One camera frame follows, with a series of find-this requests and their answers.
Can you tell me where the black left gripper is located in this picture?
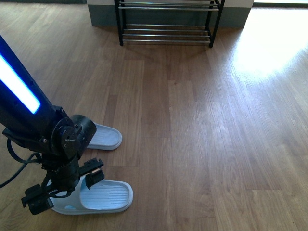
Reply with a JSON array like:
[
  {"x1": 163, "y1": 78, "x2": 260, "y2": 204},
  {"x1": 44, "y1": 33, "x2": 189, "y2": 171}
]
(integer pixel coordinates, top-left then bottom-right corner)
[{"x1": 21, "y1": 157, "x2": 105, "y2": 216}]

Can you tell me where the black cable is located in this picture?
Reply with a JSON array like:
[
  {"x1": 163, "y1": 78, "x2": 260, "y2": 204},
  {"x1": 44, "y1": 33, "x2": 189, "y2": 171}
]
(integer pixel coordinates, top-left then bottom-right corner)
[{"x1": 0, "y1": 138, "x2": 43, "y2": 189}]

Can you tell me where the white slide sandal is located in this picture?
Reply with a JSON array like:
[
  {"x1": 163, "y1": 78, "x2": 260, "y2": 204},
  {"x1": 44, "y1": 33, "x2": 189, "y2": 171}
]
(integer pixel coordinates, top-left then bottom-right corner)
[
  {"x1": 87, "y1": 123, "x2": 123, "y2": 151},
  {"x1": 51, "y1": 177, "x2": 133, "y2": 215}
]

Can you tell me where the black metal shoe rack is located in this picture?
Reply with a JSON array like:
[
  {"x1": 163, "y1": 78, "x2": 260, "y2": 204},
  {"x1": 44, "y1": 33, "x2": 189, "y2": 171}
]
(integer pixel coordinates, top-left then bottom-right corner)
[{"x1": 114, "y1": 0, "x2": 225, "y2": 47}]

